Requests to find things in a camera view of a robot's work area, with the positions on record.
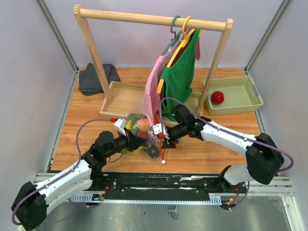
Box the grey-green clothes hanger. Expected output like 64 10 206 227
161 15 181 56

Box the wooden clothes rack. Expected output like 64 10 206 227
73 4 233 126

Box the red fake apple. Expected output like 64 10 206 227
211 91 225 105

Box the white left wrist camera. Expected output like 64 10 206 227
114 118 127 135

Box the yellow clothes hanger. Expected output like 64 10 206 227
157 16 200 94

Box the clear zip top bag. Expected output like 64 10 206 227
125 113 162 160

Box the light green plastic basket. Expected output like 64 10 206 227
205 76 263 116

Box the green sleeveless shirt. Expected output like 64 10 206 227
161 29 200 121

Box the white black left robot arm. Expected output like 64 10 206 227
11 129 146 231

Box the small dark fake plum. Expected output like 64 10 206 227
147 146 160 159

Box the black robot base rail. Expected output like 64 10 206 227
87 172 246 203

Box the red fake chili pepper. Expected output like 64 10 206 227
137 132 147 139

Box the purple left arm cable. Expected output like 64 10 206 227
11 117 116 226

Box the dark purple fake eggplant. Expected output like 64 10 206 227
146 134 154 147

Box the yellow fake banana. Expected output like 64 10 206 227
126 120 132 129

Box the green fake lettuce leaf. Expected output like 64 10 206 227
127 113 146 135

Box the pink shirt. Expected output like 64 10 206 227
141 28 201 127

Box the dark grey folded cloth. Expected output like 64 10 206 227
79 63 121 96

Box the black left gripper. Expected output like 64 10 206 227
105 128 146 158

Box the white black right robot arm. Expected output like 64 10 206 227
162 104 284 193

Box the orange fake peach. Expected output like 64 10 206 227
138 118 151 132

